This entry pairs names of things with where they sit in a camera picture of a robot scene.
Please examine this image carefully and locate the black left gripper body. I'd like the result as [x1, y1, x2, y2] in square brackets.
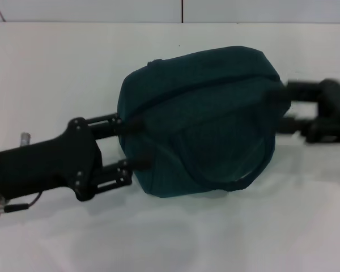
[0, 117, 104, 202]

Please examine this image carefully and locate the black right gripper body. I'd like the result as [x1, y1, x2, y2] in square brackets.
[304, 78, 340, 146]

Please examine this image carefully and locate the dark teal insulated lunch bag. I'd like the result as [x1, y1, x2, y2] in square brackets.
[116, 45, 292, 198]

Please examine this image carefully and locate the left gripper cable with plug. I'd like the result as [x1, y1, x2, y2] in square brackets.
[0, 131, 44, 215]

